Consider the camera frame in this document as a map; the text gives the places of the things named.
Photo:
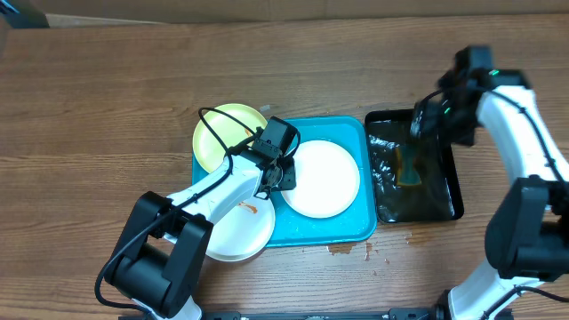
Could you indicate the white plate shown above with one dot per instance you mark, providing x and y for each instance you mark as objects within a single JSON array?
[
  {"x": 327, "y": 180},
  {"x": 242, "y": 232}
]

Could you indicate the teal plastic tray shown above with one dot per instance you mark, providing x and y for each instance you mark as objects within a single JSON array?
[{"x": 356, "y": 223}]

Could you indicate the yellow-green plate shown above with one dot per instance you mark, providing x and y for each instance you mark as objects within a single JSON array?
[{"x": 207, "y": 150}]

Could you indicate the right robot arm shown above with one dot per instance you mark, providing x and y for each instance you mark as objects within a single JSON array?
[{"x": 526, "y": 240}]

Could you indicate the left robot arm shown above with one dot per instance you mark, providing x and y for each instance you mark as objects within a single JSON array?
[{"x": 158, "y": 257}]

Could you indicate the yellow green sponge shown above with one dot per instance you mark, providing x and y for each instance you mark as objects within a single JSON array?
[{"x": 406, "y": 174}]

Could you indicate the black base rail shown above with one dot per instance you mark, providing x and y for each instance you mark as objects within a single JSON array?
[{"x": 393, "y": 314}]

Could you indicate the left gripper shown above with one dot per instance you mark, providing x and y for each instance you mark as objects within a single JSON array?
[{"x": 290, "y": 180}]

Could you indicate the black rectangular water tray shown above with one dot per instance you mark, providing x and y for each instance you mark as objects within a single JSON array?
[{"x": 437, "y": 198}]

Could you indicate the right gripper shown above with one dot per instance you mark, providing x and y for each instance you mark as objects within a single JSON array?
[{"x": 420, "y": 123}]

